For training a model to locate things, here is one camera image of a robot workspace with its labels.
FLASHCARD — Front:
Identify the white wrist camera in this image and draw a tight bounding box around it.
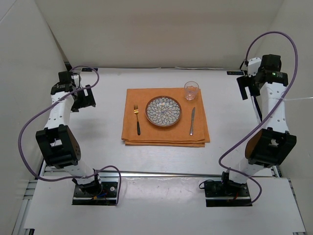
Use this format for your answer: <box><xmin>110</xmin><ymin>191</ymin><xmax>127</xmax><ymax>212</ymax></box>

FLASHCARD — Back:
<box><xmin>245</xmin><ymin>57</ymin><xmax>262</xmax><ymax>77</ymax></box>
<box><xmin>71</xmin><ymin>73</ymin><xmax>82</xmax><ymax>89</ymax></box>

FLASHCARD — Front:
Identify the metal rail bar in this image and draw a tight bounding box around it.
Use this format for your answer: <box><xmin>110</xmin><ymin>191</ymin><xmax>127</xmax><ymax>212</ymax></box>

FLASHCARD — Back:
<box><xmin>99</xmin><ymin>170</ymin><xmax>221</xmax><ymax>178</ymax></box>

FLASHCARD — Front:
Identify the orange cloth napkin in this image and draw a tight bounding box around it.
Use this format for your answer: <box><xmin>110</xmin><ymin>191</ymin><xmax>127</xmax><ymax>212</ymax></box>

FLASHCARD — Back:
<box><xmin>121</xmin><ymin>88</ymin><xmax>210</xmax><ymax>147</ymax></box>

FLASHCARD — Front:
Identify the black logo label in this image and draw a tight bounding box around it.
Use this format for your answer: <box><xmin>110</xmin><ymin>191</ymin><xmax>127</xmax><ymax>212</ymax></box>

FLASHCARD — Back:
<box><xmin>226</xmin><ymin>71</ymin><xmax>244</xmax><ymax>76</ymax></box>

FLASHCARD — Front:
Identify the clear drinking glass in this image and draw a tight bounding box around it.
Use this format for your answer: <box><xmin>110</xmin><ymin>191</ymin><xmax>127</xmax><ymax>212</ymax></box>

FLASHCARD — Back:
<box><xmin>184</xmin><ymin>81</ymin><xmax>199</xmax><ymax>100</ymax></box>

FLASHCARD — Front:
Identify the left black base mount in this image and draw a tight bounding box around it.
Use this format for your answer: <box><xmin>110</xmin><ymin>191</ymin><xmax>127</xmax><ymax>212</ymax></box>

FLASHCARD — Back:
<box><xmin>72</xmin><ymin>175</ymin><xmax>120</xmax><ymax>206</ymax></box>

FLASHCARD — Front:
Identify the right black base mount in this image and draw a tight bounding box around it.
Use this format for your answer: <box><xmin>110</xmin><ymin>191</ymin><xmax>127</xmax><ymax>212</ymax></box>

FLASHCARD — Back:
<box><xmin>199</xmin><ymin>180</ymin><xmax>252</xmax><ymax>208</ymax></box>

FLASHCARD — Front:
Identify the gold fork dark handle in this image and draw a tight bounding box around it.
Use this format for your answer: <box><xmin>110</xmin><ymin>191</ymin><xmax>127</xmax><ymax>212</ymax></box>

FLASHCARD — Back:
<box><xmin>134</xmin><ymin>104</ymin><xmax>141</xmax><ymax>136</ymax></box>

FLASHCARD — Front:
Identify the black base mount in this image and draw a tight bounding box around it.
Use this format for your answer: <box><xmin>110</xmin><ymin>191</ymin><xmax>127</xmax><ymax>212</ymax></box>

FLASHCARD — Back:
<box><xmin>199</xmin><ymin>180</ymin><xmax>252</xmax><ymax>208</ymax></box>
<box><xmin>72</xmin><ymin>175</ymin><xmax>120</xmax><ymax>206</ymax></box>

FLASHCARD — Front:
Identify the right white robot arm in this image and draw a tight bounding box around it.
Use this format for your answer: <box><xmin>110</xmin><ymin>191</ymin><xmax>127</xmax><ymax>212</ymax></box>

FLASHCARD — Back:
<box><xmin>220</xmin><ymin>54</ymin><xmax>296</xmax><ymax>196</ymax></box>

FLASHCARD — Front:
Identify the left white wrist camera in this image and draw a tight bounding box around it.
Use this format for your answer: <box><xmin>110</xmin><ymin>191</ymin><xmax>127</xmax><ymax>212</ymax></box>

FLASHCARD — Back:
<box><xmin>71</xmin><ymin>73</ymin><xmax>82</xmax><ymax>89</ymax></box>

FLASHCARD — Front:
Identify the floral patterned plate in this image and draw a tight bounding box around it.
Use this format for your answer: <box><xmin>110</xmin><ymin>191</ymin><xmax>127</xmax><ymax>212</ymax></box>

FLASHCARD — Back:
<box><xmin>145</xmin><ymin>96</ymin><xmax>182</xmax><ymax>127</ymax></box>

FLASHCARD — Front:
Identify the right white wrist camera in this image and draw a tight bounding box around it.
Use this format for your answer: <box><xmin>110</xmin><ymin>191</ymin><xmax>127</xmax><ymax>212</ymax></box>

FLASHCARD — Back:
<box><xmin>245</xmin><ymin>57</ymin><xmax>262</xmax><ymax>77</ymax></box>

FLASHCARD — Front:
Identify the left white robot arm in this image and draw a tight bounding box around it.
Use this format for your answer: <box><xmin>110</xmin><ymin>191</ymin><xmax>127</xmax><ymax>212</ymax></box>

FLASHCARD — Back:
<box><xmin>36</xmin><ymin>71</ymin><xmax>103</xmax><ymax>196</ymax></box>

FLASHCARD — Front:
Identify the silver table knife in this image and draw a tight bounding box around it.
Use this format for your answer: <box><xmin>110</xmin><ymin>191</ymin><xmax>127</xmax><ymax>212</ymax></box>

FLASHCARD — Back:
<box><xmin>189</xmin><ymin>107</ymin><xmax>196</xmax><ymax>136</ymax></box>

